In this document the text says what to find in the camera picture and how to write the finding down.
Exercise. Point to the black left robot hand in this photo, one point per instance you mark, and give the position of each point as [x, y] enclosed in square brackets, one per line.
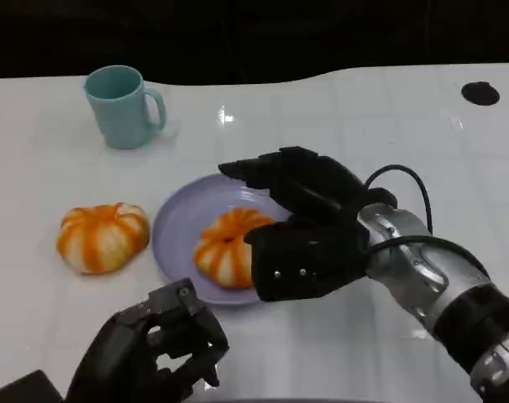
[120, 361]

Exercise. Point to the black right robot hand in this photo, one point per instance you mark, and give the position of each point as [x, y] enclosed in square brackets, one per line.
[317, 235]

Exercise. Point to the orange and white bread roll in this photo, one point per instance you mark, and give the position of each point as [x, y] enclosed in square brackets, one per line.
[223, 243]
[101, 239]

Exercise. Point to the lilac plate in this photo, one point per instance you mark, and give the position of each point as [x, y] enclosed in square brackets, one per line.
[183, 218]

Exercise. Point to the black table hole cover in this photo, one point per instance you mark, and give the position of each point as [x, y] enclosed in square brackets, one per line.
[480, 93]

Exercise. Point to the pale green mug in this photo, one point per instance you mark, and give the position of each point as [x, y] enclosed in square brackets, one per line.
[118, 111]

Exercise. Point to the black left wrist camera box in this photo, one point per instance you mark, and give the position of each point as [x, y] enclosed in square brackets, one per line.
[27, 388]

